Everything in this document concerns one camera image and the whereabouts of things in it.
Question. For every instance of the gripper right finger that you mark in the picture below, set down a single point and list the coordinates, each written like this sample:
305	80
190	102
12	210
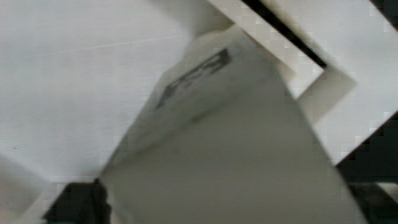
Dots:
375	202

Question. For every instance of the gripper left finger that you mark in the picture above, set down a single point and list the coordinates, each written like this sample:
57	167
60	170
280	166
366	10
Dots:
80	206

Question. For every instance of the white square tabletop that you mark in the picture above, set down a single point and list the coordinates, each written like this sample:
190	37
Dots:
85	52

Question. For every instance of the white obstacle fence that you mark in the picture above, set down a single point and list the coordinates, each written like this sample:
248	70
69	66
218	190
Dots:
350	100

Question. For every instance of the white table leg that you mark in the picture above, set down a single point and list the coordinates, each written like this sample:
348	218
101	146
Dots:
220	163

